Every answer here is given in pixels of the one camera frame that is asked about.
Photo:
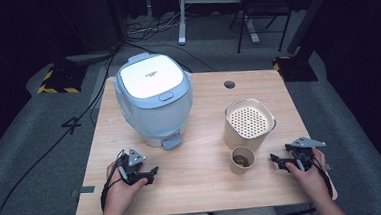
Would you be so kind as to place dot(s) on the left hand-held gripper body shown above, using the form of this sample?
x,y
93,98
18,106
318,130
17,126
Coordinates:
x,y
132,164

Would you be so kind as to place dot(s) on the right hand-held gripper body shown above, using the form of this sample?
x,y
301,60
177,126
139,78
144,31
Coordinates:
x,y
303,155

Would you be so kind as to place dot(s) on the brown paper cup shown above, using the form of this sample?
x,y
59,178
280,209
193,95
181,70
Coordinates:
x,y
237,169

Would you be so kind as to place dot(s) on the beige container with perforated strainer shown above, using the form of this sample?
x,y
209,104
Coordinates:
x,y
249,122

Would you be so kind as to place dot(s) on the light blue rice cooker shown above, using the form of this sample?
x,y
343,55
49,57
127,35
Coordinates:
x,y
158,102

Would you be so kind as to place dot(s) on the person's right hand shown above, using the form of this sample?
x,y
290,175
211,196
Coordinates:
x,y
311,180

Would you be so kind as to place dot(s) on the person's left hand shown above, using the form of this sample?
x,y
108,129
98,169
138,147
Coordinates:
x,y
122,195

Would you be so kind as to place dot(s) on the yellow-black striped stand base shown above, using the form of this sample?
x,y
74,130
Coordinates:
x,y
61,78
296,69

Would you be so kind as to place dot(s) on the black slanted stand pole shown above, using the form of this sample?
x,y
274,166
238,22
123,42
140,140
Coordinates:
x,y
309,13

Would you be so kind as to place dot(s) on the black chair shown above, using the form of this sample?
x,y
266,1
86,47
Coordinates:
x,y
262,6

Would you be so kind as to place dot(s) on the white desk frame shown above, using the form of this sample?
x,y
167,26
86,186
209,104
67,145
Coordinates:
x,y
181,21

